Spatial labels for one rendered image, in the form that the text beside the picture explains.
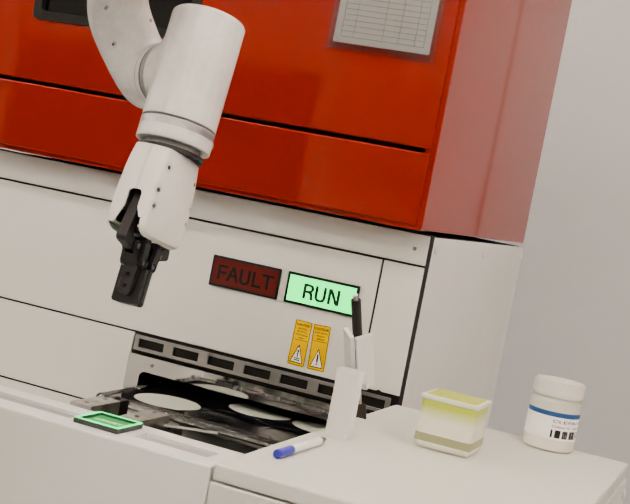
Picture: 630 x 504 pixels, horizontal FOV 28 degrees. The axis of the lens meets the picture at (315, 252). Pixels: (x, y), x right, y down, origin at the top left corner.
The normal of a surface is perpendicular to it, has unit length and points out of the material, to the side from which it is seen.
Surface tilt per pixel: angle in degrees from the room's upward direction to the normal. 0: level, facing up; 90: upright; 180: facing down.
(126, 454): 90
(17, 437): 90
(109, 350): 90
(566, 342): 90
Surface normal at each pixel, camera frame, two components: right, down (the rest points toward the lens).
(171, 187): 0.89, 0.18
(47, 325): -0.36, -0.02
